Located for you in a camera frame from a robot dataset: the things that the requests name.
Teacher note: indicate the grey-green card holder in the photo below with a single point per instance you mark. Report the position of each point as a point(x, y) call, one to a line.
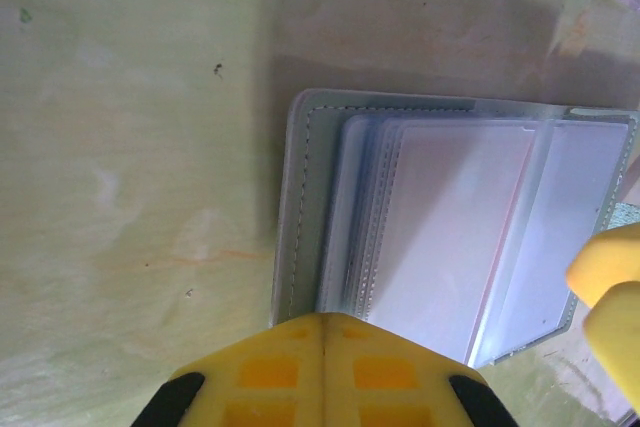
point(310, 172)

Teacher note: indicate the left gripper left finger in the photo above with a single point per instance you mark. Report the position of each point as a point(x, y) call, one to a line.
point(250, 387)

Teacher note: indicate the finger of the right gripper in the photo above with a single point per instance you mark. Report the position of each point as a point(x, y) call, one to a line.
point(605, 262)
point(620, 337)

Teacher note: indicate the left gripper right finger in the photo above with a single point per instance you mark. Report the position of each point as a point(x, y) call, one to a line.
point(400, 387)

